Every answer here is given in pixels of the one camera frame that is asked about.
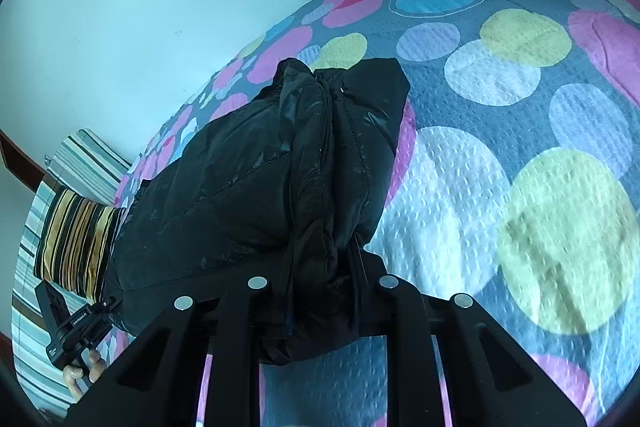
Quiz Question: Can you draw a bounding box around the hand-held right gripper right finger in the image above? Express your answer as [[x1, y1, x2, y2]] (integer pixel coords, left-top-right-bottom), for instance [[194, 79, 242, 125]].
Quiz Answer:
[[350, 244, 587, 427]]

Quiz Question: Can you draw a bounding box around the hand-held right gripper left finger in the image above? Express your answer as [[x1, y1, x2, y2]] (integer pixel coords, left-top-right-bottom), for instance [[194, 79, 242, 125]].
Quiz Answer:
[[64, 276, 281, 427]]

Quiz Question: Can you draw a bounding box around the black puffer jacket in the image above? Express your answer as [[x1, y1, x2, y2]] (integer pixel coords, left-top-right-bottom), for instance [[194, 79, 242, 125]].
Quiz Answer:
[[102, 57, 418, 367]]

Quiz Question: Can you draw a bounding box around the person's left hand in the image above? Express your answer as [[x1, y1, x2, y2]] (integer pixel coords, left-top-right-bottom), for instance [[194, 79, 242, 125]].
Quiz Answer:
[[62, 348, 107, 402]]

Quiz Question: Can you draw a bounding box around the striped yellow black pillow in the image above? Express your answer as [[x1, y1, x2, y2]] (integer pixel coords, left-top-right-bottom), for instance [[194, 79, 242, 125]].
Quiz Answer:
[[33, 187, 123, 303]]

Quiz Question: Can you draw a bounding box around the striped padded headboard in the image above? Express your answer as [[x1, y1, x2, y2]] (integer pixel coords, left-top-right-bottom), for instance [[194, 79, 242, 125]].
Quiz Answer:
[[11, 129, 133, 408]]

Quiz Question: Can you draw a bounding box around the brown wooden door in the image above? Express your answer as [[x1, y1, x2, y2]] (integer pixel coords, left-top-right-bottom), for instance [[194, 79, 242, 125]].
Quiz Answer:
[[0, 129, 48, 194]]

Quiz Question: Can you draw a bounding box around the polka dot bed sheet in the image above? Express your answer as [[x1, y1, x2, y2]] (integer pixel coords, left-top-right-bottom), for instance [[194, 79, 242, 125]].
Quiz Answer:
[[12, 0, 640, 427]]

